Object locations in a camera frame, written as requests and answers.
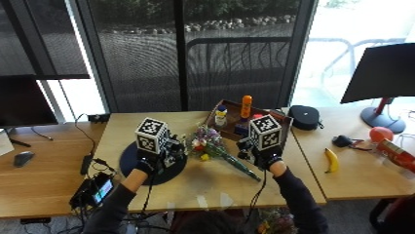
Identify orange ball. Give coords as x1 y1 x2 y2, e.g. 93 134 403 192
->
368 126 395 143

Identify brown wooden tray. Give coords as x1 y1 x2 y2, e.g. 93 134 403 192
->
203 98 294 144

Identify black power adapter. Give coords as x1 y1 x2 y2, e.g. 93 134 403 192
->
78 153 93 176

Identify black device with lit screen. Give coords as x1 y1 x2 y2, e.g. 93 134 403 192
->
69 171 117 211

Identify black monitor with red stand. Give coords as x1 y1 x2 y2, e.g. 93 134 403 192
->
339 42 415 135

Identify grey computer mouse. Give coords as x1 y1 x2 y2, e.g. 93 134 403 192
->
13 150 36 169

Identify white bottle with blue cap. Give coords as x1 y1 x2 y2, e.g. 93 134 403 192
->
214 104 229 128

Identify black cable clamp box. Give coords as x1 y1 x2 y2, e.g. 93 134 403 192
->
86 113 111 124

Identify white marker cube on glove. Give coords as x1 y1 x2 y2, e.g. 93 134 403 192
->
133 117 170 155
247 114 283 152

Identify orange bottle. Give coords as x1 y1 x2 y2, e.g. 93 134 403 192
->
239 95 252 119

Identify white marker cube on right glove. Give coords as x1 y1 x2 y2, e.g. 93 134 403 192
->
247 114 283 152

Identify flowers under table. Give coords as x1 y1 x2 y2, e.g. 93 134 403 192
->
255 208 299 234

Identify person's left hand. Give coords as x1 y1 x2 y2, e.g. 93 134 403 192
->
133 131 187 176

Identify small black object with strap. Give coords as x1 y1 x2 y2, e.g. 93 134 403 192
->
331 135 374 152

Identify black glove cable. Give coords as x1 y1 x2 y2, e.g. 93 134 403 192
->
135 169 158 222
243 167 268 225

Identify white marker cube on left glove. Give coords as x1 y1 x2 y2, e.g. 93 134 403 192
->
133 117 170 155

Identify person's right hand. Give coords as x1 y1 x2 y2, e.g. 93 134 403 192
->
234 136 286 172

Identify dark round mat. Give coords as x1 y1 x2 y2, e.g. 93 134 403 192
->
118 141 189 186

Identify flower bouquet with green stems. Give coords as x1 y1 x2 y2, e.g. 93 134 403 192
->
185 125 263 182

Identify blue box in tray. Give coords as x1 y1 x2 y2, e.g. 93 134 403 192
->
233 117 251 137

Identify black headphone case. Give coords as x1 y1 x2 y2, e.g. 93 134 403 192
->
286 104 324 132

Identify red snack box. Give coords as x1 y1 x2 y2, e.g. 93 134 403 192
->
375 138 415 174

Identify yellow banana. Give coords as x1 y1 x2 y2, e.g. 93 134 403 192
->
324 147 339 175

